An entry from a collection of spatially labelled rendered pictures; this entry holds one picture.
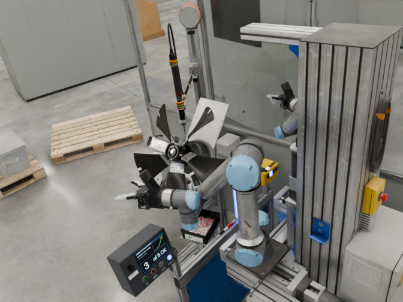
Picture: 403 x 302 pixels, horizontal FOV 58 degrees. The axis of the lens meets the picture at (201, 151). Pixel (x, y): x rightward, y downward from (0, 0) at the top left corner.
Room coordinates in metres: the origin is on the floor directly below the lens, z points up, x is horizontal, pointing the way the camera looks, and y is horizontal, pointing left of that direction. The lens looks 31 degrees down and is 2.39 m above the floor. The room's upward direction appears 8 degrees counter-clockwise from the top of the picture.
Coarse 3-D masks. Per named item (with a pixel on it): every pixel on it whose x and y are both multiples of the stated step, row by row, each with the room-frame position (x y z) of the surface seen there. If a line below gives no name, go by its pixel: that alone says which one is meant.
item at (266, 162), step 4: (264, 160) 1.95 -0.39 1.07; (268, 160) 1.94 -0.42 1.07; (264, 164) 1.90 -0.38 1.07; (268, 164) 1.89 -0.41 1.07; (276, 164) 1.89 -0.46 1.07; (264, 168) 1.85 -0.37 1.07; (272, 168) 1.85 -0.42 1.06; (264, 172) 1.82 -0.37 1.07; (268, 172) 1.82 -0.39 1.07; (276, 172) 1.88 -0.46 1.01; (264, 176) 1.79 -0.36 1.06; (272, 176) 1.85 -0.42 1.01; (264, 180) 1.79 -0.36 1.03; (268, 180) 1.82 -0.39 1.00; (264, 184) 1.79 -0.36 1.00
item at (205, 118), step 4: (208, 108) 2.10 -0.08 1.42; (204, 112) 2.11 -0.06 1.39; (212, 112) 2.01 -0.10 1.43; (204, 116) 2.05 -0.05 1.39; (208, 116) 2.00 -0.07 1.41; (212, 116) 1.97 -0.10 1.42; (200, 120) 2.05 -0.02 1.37; (204, 120) 1.99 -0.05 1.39; (208, 120) 1.96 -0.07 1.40; (212, 120) 1.94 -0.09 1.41; (200, 124) 2.00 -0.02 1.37; (204, 124) 1.96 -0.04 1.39; (196, 128) 1.99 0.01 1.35; (192, 132) 2.00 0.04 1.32; (188, 136) 2.00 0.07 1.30
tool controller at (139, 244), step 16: (128, 240) 1.23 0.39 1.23; (144, 240) 1.19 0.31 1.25; (160, 240) 1.21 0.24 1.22; (112, 256) 1.14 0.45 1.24; (128, 256) 1.11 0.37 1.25; (144, 256) 1.14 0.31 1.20; (160, 256) 1.18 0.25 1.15; (128, 272) 1.08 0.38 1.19; (160, 272) 1.15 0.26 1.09; (128, 288) 1.07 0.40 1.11; (144, 288) 1.08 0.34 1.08
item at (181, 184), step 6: (168, 174) 1.90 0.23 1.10; (174, 174) 1.90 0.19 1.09; (180, 174) 1.91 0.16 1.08; (168, 180) 1.88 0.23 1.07; (174, 180) 1.88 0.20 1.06; (180, 180) 1.88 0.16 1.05; (162, 186) 1.86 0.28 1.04; (168, 186) 1.86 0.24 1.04; (174, 186) 1.85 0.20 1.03; (180, 186) 1.86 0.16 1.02; (186, 186) 1.86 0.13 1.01
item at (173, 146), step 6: (174, 144) 1.99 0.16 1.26; (186, 144) 2.05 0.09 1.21; (168, 150) 1.99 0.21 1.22; (174, 150) 1.97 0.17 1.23; (180, 150) 1.94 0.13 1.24; (186, 150) 1.99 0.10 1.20; (192, 150) 2.01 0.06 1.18; (168, 156) 1.97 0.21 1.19; (174, 156) 1.94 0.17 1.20; (180, 156) 1.93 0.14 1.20; (180, 162) 2.00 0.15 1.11; (186, 162) 1.97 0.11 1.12
